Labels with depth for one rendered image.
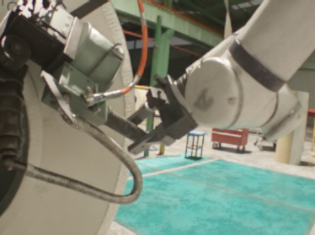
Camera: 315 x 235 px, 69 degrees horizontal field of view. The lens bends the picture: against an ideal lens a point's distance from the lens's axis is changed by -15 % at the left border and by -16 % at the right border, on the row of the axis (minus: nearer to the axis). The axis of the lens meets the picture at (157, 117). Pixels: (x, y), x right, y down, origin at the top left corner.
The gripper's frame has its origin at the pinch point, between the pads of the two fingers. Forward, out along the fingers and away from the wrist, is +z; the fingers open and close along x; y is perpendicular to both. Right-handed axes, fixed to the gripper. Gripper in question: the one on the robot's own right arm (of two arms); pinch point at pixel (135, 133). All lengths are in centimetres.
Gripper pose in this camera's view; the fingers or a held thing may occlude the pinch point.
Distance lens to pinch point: 59.7
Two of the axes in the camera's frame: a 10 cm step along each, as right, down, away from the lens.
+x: 2.1, 7.0, -6.8
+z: -7.5, 5.6, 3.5
